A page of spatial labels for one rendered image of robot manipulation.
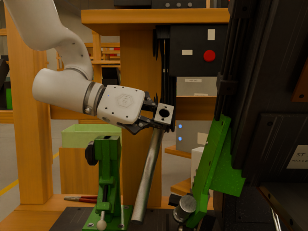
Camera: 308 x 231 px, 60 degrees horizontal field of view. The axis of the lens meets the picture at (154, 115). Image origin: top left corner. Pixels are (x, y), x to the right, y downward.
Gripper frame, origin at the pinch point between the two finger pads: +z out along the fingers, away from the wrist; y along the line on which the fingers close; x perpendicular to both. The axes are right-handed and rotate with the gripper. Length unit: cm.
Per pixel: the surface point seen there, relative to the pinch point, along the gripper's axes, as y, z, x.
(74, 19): 780, -406, 638
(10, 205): 13, -122, 248
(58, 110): 14, -38, 33
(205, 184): -15.3, 12.5, -3.0
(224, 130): -6.7, 13.0, -11.4
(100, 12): 24.9, -24.3, -6.5
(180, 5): 32.5, -2.9, -10.3
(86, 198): -11, -18, 51
